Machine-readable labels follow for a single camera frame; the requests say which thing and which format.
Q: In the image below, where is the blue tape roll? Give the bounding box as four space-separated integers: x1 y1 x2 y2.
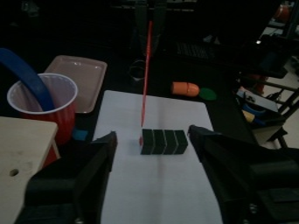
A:
242 104 267 117

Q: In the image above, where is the white cutting board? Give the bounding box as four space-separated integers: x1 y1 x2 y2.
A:
92 89 225 224

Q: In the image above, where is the dark green sushi roll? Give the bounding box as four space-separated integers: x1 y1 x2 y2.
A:
139 128 190 156

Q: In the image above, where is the orange toy food piece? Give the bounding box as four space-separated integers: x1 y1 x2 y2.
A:
171 81 202 97

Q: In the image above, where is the black chair frame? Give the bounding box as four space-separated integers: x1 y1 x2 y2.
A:
238 73 299 150

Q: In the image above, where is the pink rectangular plate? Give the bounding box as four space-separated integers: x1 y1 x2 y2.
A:
43 54 108 114

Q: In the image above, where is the light wooden board with hole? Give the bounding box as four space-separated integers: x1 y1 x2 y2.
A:
0 116 60 224

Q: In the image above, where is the thin red toy knife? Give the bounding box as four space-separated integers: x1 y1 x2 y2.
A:
139 19 155 128

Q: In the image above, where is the white box on shelf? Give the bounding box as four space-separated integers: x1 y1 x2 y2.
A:
237 88 281 113

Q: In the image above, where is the clear plastic ring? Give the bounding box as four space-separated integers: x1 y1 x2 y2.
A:
128 59 147 81

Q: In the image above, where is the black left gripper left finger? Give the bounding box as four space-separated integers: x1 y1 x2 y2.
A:
15 130 119 224

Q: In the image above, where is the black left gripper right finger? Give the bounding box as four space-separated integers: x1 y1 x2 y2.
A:
188 124 299 224

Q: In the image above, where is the red plastic cup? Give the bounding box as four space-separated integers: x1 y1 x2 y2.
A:
6 73 80 169

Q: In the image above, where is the blue plastic utensil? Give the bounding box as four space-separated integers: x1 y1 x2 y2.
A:
0 47 56 112

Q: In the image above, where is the small blue toy piece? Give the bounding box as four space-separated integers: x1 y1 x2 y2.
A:
71 128 90 142

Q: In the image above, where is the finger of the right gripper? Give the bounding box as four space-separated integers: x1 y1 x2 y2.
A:
152 0 168 53
135 0 148 56

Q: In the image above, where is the green round toy slice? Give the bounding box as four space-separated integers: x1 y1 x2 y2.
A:
198 87 219 102

